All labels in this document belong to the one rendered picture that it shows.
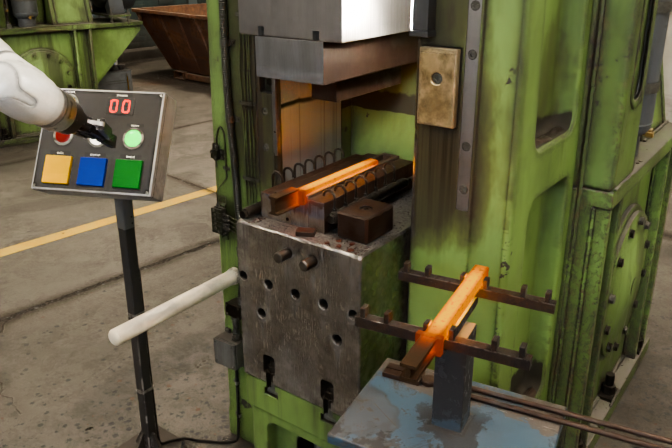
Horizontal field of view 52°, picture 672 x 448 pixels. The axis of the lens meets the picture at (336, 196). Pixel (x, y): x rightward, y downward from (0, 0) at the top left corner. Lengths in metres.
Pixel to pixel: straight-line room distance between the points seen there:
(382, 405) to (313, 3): 0.86
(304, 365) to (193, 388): 1.02
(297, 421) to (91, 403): 1.06
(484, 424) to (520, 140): 0.58
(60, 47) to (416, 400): 5.35
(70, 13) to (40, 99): 5.04
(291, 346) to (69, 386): 1.29
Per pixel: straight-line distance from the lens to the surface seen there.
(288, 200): 1.62
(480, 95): 1.51
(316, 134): 1.99
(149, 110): 1.88
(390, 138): 2.05
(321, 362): 1.73
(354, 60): 1.63
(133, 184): 1.84
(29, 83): 1.42
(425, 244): 1.67
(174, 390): 2.74
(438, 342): 1.17
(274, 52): 1.62
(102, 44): 6.81
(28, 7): 6.29
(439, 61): 1.52
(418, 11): 1.51
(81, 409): 2.74
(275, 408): 1.94
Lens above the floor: 1.56
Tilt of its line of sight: 20 degrees down
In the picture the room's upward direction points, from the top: straight up
